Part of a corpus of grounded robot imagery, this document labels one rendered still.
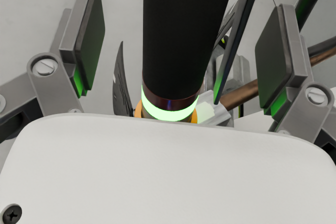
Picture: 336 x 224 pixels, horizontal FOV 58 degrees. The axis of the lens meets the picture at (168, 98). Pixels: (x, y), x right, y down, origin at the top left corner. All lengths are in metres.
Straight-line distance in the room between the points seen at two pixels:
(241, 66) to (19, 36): 1.94
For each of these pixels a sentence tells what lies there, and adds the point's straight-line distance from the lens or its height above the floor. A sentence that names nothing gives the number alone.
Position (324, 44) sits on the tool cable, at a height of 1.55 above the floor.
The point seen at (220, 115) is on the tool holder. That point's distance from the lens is 0.25.
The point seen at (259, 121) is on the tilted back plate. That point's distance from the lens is 0.75.
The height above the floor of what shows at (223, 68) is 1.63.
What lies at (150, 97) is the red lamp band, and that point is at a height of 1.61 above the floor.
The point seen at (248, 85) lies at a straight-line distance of 0.27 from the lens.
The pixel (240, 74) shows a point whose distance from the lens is 0.78.
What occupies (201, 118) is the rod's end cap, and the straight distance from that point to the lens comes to 0.24.
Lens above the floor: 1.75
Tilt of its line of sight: 59 degrees down
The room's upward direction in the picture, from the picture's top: 9 degrees clockwise
